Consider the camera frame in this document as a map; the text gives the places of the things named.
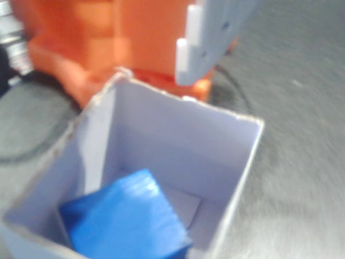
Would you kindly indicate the blue cube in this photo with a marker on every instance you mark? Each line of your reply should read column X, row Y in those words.
column 126, row 215

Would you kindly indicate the orange and white robot arm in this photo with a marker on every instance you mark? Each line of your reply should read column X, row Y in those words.
column 151, row 40

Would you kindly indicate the white cardboard box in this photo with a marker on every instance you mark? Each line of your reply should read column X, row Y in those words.
column 175, row 140

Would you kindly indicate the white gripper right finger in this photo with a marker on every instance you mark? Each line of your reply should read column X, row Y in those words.
column 213, row 35

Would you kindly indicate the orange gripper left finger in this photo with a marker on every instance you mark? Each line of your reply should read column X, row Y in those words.
column 72, row 54

